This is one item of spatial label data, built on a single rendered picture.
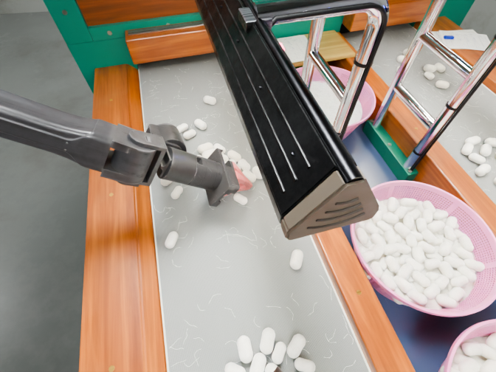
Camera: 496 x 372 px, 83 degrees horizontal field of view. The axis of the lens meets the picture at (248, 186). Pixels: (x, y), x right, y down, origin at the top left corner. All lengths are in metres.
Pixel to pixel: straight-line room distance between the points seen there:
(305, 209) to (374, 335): 0.35
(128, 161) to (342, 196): 0.34
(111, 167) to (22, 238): 1.30
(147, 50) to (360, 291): 0.79
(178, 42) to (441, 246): 0.81
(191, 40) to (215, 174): 0.49
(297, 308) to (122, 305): 0.29
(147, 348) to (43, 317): 1.04
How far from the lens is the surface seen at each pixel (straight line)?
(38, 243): 1.69
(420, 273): 0.62
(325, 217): 0.22
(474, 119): 0.98
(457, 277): 0.66
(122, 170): 0.47
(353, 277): 0.54
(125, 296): 0.54
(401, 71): 0.76
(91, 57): 1.00
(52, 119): 0.47
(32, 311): 1.56
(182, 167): 0.48
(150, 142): 0.46
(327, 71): 0.54
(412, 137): 0.79
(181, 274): 0.55
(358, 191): 0.20
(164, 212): 0.61
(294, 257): 0.53
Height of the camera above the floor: 1.25
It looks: 55 degrees down
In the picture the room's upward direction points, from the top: straight up
